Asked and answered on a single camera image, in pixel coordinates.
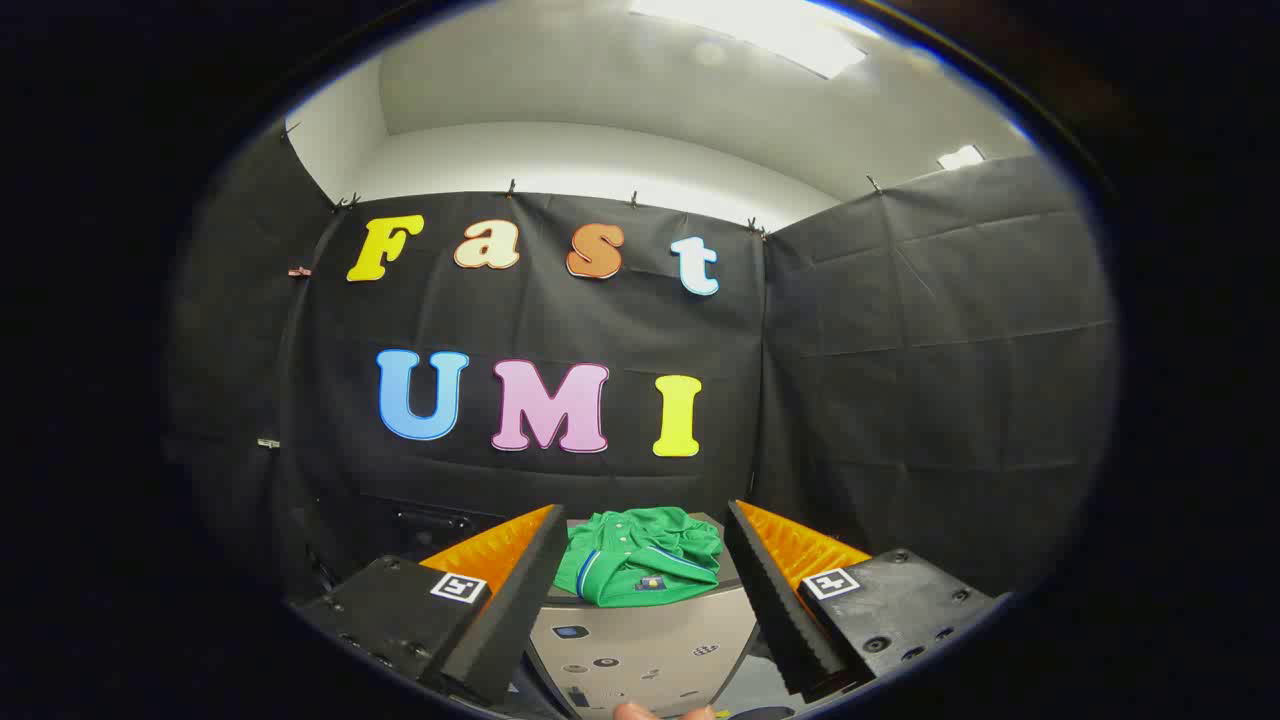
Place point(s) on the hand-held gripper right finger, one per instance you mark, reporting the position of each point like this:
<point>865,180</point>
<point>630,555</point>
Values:
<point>775,610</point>

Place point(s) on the dark glass washing machine lid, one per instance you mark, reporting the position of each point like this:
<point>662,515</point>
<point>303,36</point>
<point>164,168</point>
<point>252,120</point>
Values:
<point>430,507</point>

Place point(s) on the green polo shirt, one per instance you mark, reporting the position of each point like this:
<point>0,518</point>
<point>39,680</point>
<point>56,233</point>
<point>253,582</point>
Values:
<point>640,550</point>

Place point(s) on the grey metal cabinet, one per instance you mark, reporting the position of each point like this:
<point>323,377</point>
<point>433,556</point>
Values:
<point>650,640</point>

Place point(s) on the small ceiling light panel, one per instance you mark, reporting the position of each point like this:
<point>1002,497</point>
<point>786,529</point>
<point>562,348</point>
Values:
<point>960,157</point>

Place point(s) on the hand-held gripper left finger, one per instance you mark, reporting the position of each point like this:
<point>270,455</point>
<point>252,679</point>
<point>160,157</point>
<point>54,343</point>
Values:
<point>520,610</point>

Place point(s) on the large ceiling light panel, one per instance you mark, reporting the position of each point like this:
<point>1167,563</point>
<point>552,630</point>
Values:
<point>750,35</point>

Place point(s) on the black backdrop cloth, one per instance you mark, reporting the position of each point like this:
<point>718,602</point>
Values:
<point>560,320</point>

